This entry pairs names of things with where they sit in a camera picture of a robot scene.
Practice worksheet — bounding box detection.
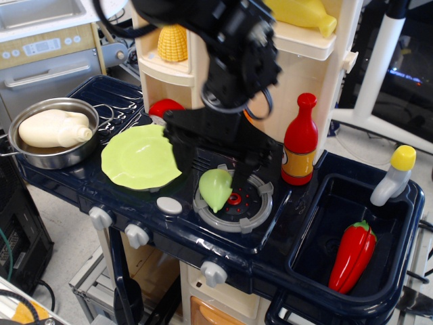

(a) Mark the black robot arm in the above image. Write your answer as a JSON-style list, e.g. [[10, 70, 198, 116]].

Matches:
[[93, 1, 281, 188]]

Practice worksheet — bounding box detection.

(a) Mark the grey middle stove knob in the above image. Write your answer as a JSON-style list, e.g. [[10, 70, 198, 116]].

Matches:
[[124, 223, 150, 249]]

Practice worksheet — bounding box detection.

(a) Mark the red toy ketchup bottle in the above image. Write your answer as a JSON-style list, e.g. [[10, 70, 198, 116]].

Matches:
[[281, 93, 318, 186]]

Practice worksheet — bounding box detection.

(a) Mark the navy toy kitchen counter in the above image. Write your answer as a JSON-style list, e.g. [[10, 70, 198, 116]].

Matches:
[[18, 75, 425, 324]]

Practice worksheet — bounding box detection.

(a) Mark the red toy chili pepper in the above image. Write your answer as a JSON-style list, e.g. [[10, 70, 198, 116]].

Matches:
[[328, 220, 377, 294]]

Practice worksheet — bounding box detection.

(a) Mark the black computer case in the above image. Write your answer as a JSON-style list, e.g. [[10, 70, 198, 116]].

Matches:
[[1, 157, 53, 295]]

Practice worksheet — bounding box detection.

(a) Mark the orange toy carrot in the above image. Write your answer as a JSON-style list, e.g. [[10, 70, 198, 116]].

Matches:
[[244, 110, 254, 124]]

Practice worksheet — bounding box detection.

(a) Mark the grey right stove knob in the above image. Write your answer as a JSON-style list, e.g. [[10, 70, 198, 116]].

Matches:
[[200, 261, 227, 288]]

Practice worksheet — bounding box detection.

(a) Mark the grey oval button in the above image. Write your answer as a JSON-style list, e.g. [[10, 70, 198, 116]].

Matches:
[[156, 196, 183, 215]]

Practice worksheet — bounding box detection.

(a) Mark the stainless steel pot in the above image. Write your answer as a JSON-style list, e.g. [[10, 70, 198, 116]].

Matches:
[[1, 97, 114, 169]]

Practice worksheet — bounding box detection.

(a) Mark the yellow toy corn cob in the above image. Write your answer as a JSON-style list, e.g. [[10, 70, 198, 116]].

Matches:
[[157, 24, 188, 62]]

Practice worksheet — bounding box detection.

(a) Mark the green toy pear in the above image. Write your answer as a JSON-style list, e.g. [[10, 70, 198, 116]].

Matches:
[[199, 169, 233, 213]]

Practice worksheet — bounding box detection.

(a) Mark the cream toy kitchen shelf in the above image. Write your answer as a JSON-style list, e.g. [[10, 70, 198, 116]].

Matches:
[[135, 1, 363, 158]]

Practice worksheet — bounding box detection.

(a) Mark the cream toy squash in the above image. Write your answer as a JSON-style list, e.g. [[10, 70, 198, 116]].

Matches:
[[18, 109, 93, 148]]

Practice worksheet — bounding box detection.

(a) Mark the light green plastic plate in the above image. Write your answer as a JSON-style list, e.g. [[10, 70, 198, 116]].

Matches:
[[101, 124, 181, 190]]

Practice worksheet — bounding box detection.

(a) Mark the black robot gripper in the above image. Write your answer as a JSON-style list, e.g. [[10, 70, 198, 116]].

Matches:
[[164, 53, 281, 190]]

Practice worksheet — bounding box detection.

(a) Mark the grey stove knob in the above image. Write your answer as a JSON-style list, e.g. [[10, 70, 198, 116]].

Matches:
[[89, 207, 113, 230], [124, 223, 150, 249], [200, 261, 227, 288]]

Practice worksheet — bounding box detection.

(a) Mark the white stand pole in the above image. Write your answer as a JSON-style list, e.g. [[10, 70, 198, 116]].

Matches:
[[332, 1, 432, 154]]

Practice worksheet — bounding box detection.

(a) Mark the grey toy faucet yellow cap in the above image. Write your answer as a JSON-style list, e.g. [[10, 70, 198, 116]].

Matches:
[[370, 145, 417, 207]]

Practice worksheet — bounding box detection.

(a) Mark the grey toy stove burner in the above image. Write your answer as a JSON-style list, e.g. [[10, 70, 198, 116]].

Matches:
[[193, 165, 274, 234]]

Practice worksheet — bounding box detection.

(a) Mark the grey left stove knob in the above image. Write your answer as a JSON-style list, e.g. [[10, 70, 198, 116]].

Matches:
[[89, 207, 113, 230]]

